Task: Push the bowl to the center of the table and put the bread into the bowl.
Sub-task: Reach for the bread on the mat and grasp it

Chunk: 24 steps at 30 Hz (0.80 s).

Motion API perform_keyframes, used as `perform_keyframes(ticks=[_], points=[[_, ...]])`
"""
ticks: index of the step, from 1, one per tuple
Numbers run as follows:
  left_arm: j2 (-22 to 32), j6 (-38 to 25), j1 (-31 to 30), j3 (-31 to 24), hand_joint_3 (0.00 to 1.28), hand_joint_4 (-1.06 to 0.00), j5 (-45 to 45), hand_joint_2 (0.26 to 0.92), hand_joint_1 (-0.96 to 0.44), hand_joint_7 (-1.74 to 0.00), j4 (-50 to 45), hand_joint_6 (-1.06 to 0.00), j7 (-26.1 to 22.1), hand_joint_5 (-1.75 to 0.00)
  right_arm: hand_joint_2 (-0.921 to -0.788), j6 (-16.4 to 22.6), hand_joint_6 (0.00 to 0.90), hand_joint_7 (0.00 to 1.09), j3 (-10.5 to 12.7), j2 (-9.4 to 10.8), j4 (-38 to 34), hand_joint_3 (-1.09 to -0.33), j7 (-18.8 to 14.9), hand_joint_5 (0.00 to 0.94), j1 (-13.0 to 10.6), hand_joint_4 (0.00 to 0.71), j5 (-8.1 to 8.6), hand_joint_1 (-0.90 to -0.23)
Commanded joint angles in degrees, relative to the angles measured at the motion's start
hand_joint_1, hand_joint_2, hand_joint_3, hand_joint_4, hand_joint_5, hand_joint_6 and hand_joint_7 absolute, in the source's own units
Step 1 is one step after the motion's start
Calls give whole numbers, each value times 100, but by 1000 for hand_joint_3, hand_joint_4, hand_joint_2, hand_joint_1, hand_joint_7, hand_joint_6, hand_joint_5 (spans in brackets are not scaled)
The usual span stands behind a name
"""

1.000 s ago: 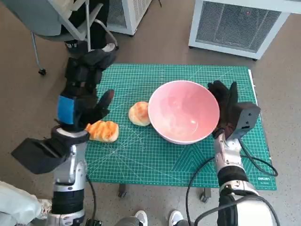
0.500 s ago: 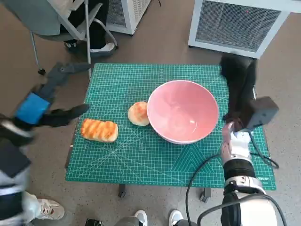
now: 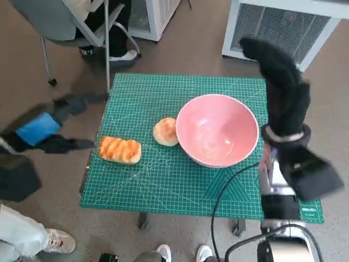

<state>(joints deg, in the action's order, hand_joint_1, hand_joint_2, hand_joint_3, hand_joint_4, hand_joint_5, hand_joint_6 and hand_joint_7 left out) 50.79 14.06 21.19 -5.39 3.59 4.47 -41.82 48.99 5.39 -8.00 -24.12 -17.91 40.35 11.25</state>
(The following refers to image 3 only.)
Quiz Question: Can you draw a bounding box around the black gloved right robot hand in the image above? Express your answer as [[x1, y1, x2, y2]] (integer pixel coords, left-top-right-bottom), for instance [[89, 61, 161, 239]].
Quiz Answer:
[[239, 37, 311, 137]]

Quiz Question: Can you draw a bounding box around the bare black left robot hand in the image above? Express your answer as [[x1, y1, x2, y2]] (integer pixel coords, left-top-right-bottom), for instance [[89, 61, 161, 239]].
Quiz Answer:
[[8, 97, 96, 155]]

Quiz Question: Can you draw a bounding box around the pink bowl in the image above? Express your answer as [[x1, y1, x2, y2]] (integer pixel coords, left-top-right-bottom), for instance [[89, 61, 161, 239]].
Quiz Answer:
[[175, 94, 260, 169]]

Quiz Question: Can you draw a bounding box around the long striped toy bread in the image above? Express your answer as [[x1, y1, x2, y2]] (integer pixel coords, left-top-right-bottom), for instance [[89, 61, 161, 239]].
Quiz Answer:
[[98, 136, 142, 165]]

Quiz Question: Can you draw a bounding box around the round toy bread bun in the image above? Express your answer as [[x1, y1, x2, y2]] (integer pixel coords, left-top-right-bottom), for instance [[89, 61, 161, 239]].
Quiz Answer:
[[153, 117, 178, 147]]

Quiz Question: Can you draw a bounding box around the large white grille unit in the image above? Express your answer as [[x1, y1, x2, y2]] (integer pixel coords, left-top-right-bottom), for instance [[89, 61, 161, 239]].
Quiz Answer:
[[222, 0, 341, 70]]

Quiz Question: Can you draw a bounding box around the person in light trousers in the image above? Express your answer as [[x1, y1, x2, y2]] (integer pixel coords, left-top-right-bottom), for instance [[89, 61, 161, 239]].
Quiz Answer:
[[0, 204, 76, 260]]

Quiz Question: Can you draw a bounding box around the grey office chair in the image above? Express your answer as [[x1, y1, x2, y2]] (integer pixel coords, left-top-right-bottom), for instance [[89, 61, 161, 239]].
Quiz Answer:
[[9, 0, 142, 87]]

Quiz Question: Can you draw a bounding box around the seated person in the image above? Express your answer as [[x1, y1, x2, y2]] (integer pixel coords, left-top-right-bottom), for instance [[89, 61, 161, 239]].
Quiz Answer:
[[75, 0, 140, 68]]

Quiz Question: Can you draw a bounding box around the green cutting mat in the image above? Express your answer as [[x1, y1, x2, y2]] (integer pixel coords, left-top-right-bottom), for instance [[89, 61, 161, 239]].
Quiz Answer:
[[79, 73, 325, 224]]

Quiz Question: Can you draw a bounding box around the table leg with caster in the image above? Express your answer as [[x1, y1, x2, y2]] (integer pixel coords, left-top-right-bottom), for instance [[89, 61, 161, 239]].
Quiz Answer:
[[232, 218, 246, 235], [137, 212, 149, 229]]

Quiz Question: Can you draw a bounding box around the small white grille unit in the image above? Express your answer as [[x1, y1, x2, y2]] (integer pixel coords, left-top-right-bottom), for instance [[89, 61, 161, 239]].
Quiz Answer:
[[128, 0, 182, 42]]

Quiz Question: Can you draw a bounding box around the white shoe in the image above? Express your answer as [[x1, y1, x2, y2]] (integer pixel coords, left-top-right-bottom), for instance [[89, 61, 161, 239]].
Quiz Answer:
[[196, 244, 213, 262], [155, 244, 172, 262]]

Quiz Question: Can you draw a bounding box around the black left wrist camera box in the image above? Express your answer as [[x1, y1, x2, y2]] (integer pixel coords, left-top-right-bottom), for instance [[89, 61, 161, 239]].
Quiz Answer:
[[0, 154, 41, 203]]

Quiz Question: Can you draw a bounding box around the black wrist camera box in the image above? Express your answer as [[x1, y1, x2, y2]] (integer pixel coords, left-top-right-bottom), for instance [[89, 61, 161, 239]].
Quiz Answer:
[[285, 148, 346, 201], [0, 154, 41, 203]]

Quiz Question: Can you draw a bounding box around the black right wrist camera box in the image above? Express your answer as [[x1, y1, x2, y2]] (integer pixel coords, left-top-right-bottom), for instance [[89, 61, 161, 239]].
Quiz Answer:
[[285, 148, 346, 201]]

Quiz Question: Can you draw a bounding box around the long black robot cable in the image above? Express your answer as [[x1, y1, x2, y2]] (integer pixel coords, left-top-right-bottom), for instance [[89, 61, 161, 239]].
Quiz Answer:
[[211, 162, 261, 262]]

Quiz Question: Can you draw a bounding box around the looped black robot cable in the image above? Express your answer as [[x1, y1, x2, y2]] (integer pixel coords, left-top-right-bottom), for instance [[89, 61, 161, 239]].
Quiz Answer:
[[226, 228, 324, 262]]

